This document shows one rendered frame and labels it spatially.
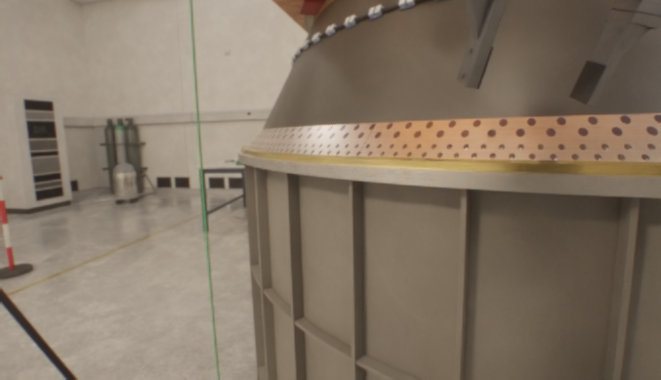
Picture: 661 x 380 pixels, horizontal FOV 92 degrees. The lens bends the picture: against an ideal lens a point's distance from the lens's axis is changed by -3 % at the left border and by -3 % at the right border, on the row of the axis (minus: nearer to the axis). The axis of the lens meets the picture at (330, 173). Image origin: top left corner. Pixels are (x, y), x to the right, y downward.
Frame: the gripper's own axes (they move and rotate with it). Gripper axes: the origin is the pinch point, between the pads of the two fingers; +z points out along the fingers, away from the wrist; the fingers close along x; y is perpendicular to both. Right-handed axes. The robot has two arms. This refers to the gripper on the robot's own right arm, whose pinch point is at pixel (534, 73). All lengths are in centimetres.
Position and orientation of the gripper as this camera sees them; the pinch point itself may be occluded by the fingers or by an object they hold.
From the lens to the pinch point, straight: 40.3
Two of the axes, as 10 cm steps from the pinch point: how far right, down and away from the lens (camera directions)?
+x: 9.9, 0.9, 1.2
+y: 0.5, 5.0, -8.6
